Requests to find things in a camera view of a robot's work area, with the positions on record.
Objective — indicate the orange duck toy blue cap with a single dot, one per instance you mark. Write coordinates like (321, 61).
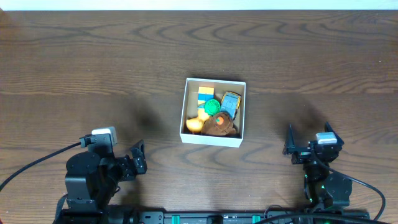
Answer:
(195, 125)

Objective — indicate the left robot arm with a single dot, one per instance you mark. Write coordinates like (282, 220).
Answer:
(81, 198)

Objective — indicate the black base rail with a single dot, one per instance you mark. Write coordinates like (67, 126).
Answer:
(217, 217)

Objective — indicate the white cardboard box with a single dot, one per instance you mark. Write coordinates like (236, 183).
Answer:
(189, 110)

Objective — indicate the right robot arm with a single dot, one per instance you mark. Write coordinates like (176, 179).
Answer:
(326, 190)

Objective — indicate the brown plush toy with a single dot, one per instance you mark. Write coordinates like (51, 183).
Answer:
(219, 125)

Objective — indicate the multicolour puzzle cube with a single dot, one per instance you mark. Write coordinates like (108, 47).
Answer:
(205, 94)

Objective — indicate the yellow grey toy truck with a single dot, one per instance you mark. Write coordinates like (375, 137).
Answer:
(230, 103)

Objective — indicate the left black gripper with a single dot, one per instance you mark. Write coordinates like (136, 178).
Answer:
(134, 163)

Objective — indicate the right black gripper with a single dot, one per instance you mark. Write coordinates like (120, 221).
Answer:
(306, 154)

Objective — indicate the green round toy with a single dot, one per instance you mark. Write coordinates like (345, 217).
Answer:
(212, 107)

